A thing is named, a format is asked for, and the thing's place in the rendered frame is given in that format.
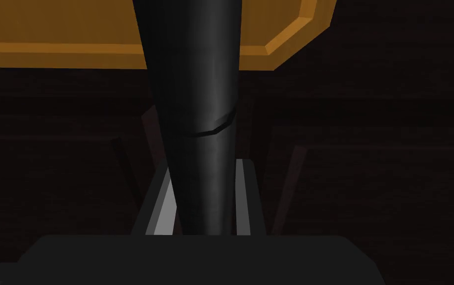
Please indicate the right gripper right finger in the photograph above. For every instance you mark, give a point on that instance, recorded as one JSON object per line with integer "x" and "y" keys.
{"x": 246, "y": 202}

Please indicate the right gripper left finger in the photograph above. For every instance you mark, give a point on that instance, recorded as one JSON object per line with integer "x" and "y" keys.
{"x": 163, "y": 209}

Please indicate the black bottle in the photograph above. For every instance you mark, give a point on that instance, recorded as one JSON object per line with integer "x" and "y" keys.
{"x": 197, "y": 99}

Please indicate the orange table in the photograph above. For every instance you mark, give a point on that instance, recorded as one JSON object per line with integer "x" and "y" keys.
{"x": 53, "y": 35}

